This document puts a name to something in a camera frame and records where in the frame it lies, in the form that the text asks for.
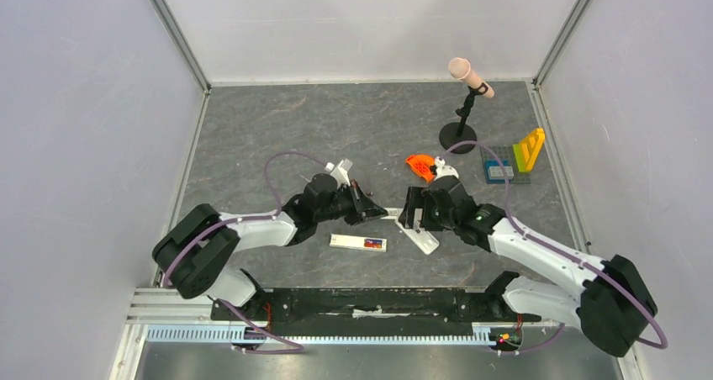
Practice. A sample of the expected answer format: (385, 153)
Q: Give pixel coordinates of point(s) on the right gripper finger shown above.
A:
(421, 220)
(412, 203)

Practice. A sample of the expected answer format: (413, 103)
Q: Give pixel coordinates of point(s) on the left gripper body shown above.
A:
(346, 204)

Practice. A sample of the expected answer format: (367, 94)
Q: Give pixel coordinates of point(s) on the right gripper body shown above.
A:
(422, 208)

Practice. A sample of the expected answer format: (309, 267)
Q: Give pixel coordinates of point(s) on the white remote control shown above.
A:
(351, 242)
(424, 240)

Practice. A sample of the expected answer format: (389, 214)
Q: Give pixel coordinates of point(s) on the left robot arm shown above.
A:
(194, 254)

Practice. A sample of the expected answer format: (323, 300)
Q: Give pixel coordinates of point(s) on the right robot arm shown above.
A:
(606, 299)

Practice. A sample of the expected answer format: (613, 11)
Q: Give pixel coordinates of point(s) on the orange plastic basket piece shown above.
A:
(422, 166)

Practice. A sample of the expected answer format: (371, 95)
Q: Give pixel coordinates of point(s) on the grey lego baseplate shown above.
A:
(501, 153)

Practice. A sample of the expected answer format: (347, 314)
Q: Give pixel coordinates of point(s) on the black microphone stand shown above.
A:
(456, 132)

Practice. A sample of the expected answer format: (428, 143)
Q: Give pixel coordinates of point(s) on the blue lego brick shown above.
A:
(497, 174)

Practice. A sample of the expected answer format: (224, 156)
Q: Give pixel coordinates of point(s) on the green lego brick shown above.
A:
(518, 159)

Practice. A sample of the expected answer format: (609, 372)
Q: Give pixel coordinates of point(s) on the yellow lego piece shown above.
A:
(530, 148)

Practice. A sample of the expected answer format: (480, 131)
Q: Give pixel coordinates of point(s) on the pink microphone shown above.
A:
(462, 70)

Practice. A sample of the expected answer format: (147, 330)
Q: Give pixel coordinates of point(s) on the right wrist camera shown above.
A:
(441, 169)

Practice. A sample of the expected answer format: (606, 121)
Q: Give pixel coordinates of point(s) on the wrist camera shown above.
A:
(340, 171)
(441, 169)

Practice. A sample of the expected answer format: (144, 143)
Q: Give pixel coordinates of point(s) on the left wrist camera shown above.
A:
(340, 171)

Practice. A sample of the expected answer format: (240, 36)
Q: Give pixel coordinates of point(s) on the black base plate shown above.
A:
(381, 311)

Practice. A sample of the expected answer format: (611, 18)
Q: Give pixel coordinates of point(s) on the white cable duct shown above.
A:
(239, 334)

